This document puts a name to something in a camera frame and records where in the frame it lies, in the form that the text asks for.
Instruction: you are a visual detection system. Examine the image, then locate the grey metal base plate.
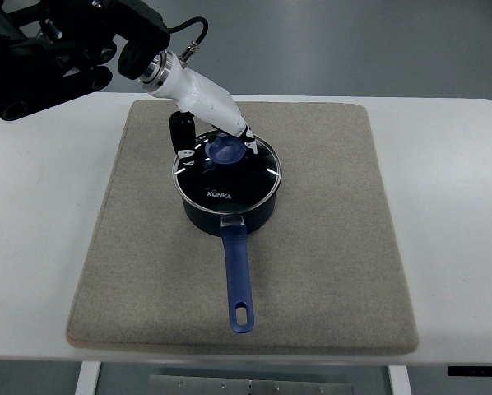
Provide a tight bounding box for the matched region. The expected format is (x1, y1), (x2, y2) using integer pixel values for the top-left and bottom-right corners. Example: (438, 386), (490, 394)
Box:
(147, 375), (354, 395)

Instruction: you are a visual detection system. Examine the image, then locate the black table control panel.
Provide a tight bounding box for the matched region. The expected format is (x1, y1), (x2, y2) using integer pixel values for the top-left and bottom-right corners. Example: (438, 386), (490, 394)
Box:
(447, 365), (492, 378)

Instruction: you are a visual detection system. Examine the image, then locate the dark saucepan blue handle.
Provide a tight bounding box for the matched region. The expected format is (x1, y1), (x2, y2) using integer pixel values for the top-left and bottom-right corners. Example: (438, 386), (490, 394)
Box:
(182, 193), (276, 333)

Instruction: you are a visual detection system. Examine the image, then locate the white table leg left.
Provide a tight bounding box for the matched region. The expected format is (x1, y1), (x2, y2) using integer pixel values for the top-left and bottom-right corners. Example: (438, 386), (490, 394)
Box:
(74, 361), (101, 395)

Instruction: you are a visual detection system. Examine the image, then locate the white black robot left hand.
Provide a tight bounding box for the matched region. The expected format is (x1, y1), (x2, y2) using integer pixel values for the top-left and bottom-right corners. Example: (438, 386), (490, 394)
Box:
(138, 51), (258, 154)

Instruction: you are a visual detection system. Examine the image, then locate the beige fabric mat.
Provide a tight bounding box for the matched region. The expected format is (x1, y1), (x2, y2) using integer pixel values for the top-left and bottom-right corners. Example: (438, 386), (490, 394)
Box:
(67, 100), (418, 356)

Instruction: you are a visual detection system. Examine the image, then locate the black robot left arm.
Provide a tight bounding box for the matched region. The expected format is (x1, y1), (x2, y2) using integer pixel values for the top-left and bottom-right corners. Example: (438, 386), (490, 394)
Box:
(0, 1), (208, 121)

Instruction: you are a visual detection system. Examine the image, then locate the glass pot lid blue knob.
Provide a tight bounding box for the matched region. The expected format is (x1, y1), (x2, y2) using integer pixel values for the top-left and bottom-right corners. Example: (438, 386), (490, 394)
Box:
(173, 130), (282, 213)

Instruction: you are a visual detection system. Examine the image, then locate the white table leg right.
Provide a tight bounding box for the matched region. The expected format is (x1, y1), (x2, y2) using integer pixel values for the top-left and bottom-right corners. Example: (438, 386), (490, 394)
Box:
(388, 365), (413, 395)

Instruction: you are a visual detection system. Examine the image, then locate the white table leg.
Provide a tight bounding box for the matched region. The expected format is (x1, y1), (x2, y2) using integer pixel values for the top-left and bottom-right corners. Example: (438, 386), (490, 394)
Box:
(74, 361), (101, 395)
(388, 365), (413, 395)

